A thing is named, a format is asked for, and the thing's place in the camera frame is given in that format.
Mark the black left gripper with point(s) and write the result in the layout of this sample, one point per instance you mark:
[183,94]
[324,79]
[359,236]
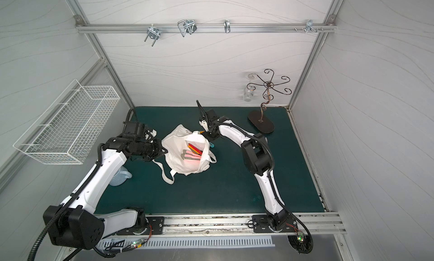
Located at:
[157,150]

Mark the red utility knife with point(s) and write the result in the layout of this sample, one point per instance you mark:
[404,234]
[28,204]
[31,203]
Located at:
[195,147]

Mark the white printed tote bag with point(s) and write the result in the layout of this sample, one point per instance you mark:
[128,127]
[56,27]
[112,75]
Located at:
[175,143]

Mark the pink art knife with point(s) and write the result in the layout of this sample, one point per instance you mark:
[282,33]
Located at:
[188,157]

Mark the pink utility knife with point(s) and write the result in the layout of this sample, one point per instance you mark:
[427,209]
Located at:
[191,153]

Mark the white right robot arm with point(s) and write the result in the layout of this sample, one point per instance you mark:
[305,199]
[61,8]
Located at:
[259,161]

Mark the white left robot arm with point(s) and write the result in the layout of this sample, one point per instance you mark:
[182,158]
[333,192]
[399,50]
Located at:
[73,222]

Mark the light blue plastic cup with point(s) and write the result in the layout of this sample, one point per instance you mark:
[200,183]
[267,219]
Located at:
[121,176]

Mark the small glass jar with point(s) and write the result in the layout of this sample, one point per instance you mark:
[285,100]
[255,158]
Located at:
[248,94]

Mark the dark metal jewelry stand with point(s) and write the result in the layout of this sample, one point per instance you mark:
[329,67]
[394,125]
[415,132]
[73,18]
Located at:
[258,118]

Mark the metal U-bolt hook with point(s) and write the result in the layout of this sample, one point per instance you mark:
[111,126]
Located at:
[187,27]

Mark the metal clamp hook left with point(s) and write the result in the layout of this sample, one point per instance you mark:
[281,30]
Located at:
[153,34]

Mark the metal clamp hook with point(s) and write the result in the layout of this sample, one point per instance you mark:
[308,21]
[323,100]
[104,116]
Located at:
[309,28]
[153,34]

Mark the metal clamp hook right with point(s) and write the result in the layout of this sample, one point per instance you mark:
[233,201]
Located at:
[309,28]

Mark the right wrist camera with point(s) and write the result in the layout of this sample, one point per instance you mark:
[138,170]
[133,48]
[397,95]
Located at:
[204,115]

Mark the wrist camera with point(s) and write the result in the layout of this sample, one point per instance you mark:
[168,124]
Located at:
[133,129]
[204,115]

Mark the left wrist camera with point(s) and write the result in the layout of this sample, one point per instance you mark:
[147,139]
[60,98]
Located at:
[133,129]

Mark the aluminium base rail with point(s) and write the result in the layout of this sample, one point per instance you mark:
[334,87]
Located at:
[207,225]

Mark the white wire basket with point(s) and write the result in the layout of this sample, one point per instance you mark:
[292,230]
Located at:
[66,131]

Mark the white vented cable duct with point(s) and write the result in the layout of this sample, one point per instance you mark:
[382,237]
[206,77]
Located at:
[237,242]

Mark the small metal ring hook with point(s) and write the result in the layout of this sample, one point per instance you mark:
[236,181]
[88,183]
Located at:
[227,26]

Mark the aluminium top rail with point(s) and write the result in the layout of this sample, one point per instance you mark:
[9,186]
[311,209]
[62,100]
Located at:
[201,28]

